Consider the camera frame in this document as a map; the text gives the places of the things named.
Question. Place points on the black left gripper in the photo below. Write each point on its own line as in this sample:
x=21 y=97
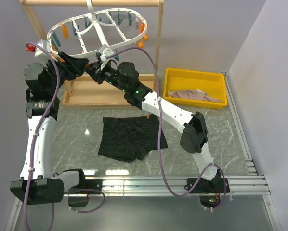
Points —
x=73 y=67

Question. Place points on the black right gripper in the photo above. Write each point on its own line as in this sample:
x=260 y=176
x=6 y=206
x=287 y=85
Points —
x=95 y=70

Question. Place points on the white oval clip hanger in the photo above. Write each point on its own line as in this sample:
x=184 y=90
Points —
x=96 y=22

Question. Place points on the black striped underwear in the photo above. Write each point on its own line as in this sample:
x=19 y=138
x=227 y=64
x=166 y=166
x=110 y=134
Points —
x=128 y=139

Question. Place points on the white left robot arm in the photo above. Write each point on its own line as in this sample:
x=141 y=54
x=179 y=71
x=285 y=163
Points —
x=36 y=184

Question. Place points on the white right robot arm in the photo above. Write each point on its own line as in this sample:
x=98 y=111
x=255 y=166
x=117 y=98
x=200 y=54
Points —
x=192 y=126

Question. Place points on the wooden hanger rack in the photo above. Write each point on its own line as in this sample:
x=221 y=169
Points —
x=91 y=39

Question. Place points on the pink folded cloth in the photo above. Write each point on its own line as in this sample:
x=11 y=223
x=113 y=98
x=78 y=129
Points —
x=197 y=94

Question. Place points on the yellow plastic tray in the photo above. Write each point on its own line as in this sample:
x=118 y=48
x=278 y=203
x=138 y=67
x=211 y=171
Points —
x=212 y=84

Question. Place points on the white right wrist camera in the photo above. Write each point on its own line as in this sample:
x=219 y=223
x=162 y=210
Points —
x=103 y=55

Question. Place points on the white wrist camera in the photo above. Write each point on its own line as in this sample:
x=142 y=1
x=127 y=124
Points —
x=41 y=50
x=103 y=55

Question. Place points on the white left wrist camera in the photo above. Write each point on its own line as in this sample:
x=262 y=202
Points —
x=41 y=50

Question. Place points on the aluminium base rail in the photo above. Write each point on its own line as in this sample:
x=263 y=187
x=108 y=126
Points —
x=154 y=185

